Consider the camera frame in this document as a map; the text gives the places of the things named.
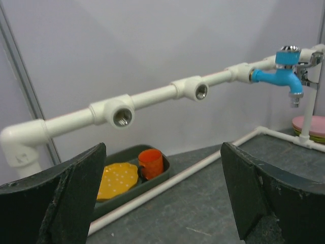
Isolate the orange red cup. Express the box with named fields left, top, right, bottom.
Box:
left=138, top=148, right=164, bottom=180

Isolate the chrome metal faucet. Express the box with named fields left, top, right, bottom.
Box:
left=295, top=50, right=324, bottom=91

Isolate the white PVC pipe frame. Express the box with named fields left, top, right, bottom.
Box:
left=1, top=44, right=324, bottom=235

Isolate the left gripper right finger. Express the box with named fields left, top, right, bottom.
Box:
left=220, top=142, right=324, bottom=243

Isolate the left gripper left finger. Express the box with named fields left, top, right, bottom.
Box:
left=1, top=143, right=106, bottom=243

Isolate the pink plate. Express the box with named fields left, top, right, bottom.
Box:
left=292, top=115, right=325, bottom=135

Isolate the blue plastic faucet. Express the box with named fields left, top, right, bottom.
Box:
left=249, top=45, right=304, bottom=108

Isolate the dark green plastic tray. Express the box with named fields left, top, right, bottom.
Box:
left=91, top=144, right=171, bottom=221

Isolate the yellow green plate stack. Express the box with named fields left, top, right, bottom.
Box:
left=294, top=127, right=325, bottom=144

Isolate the orange dotted plate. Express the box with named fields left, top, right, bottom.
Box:
left=96, top=162, right=139, bottom=202

